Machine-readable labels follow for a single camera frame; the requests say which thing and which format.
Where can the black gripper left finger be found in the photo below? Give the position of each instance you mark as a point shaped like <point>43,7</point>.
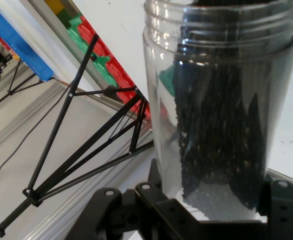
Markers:
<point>106,210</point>

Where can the green foam block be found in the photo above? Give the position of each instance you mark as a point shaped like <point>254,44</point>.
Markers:
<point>82,42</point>

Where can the blue board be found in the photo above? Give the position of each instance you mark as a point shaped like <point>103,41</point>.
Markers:
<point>19,45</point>

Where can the thin black background tripod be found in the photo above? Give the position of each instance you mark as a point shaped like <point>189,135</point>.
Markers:
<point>16,80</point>

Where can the black tripod stand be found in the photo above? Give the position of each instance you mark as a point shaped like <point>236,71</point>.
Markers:
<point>61,117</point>

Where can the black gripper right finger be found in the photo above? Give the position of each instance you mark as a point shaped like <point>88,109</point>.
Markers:
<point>284,212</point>

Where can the large red foam block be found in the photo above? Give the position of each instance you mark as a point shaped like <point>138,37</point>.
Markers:
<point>121,72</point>

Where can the yellow and green foam blocks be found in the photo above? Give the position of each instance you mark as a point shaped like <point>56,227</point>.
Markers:
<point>59,11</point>

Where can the clear jar with black beads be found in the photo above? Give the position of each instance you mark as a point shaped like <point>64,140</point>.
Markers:
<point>211,112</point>

